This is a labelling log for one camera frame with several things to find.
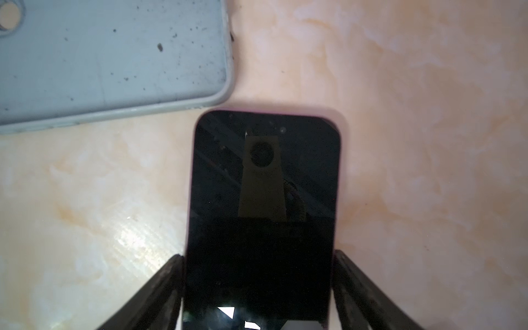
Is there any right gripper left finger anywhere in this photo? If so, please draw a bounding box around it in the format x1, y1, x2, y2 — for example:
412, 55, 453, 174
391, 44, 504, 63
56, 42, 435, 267
99, 254, 184, 330

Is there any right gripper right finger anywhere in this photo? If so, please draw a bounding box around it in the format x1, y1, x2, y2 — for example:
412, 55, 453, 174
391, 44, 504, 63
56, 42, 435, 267
332, 250, 423, 330

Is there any black phone purple edge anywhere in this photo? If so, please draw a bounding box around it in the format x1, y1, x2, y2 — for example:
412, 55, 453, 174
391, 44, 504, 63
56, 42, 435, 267
181, 109, 341, 329

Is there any light blue case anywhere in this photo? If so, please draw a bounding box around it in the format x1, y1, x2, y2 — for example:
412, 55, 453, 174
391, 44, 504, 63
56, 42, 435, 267
1, 0, 235, 134

